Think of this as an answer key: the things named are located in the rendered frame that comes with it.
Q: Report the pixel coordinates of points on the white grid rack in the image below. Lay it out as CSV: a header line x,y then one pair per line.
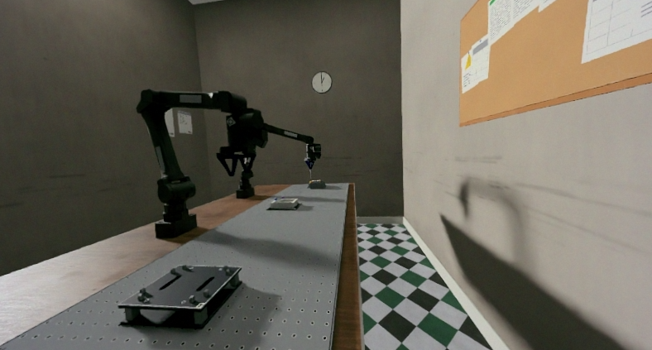
x,y
284,205

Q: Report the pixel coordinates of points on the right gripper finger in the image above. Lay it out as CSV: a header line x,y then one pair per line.
x,y
222,158
241,158

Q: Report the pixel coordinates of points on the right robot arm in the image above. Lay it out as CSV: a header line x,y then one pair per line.
x,y
249,119

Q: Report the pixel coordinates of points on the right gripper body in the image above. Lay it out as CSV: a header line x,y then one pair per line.
x,y
230,148

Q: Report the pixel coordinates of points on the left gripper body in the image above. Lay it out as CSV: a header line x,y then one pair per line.
x,y
309,156

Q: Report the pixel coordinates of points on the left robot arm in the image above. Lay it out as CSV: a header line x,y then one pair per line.
x,y
244,182

